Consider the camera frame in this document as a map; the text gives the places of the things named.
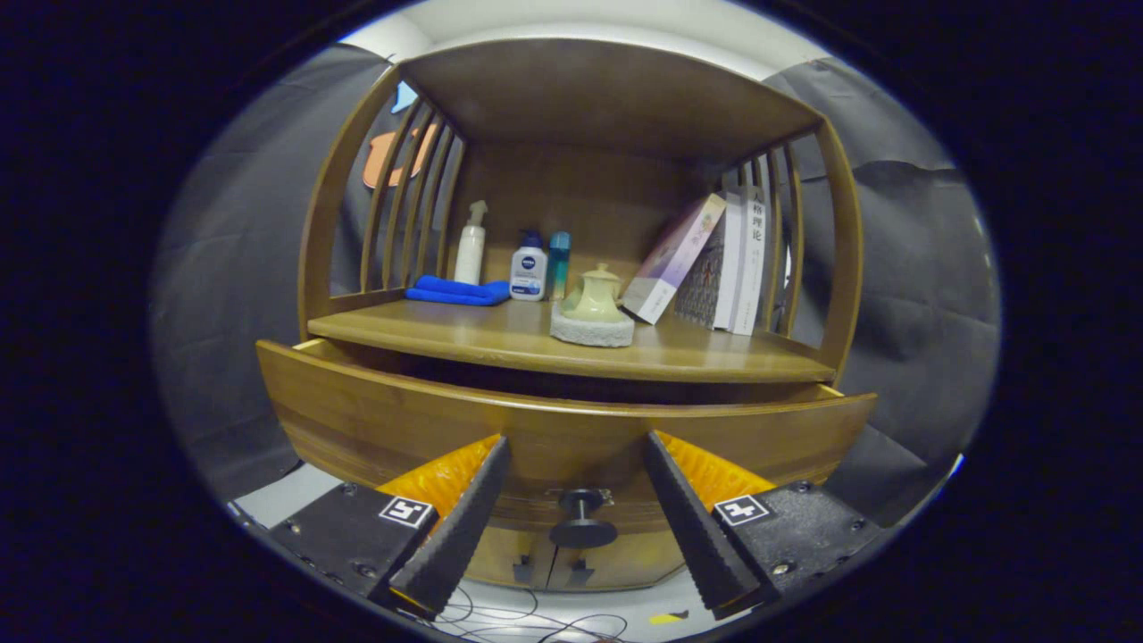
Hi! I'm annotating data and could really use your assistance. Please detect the white book black lettering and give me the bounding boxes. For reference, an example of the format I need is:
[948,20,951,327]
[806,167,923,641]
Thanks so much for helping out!
[732,183,769,337]

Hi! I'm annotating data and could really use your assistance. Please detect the wooden countertop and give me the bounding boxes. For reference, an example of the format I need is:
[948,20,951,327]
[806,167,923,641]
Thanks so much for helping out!
[306,297,838,385]

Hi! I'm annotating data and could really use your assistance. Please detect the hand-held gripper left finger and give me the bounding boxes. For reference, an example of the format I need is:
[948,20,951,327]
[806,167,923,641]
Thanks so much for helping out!
[268,434,513,622]

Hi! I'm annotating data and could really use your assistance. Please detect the patterned cover book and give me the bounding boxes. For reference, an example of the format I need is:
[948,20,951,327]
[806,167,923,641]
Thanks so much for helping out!
[672,190,744,333]

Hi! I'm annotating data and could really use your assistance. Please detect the purple pink book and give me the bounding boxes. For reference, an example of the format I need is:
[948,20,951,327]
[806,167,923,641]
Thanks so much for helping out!
[622,193,728,325]

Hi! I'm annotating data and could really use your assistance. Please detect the wooden drawer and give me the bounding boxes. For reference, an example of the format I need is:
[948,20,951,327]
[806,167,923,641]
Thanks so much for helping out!
[256,338,879,549]

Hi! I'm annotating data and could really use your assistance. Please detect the white pump bottle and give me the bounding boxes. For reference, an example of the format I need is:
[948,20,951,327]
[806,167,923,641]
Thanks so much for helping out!
[454,199,489,287]

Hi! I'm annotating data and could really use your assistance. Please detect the wooden cabinet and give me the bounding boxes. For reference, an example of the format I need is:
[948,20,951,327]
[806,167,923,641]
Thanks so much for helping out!
[297,38,864,592]

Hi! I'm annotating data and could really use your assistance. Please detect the tangled floor cables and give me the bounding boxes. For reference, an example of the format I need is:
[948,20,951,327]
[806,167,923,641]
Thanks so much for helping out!
[429,585,630,642]

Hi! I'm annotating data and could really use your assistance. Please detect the white lotion bottle blue cap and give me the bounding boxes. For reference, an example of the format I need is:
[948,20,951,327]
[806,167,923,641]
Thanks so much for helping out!
[510,230,548,302]

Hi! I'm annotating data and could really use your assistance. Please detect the blue translucent bottle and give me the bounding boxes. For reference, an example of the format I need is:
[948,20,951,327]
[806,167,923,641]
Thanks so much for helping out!
[547,231,572,302]

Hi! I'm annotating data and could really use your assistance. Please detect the wooden cabinet door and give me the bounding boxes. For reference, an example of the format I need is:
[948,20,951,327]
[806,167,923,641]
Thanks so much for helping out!
[464,527,559,590]
[546,531,688,592]

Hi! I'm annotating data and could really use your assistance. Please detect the blue folded cloth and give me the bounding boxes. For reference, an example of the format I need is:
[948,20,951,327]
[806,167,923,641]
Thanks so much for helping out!
[405,274,512,307]

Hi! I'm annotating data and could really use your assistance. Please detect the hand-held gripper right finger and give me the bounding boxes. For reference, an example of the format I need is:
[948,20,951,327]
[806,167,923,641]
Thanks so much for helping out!
[642,430,885,621]

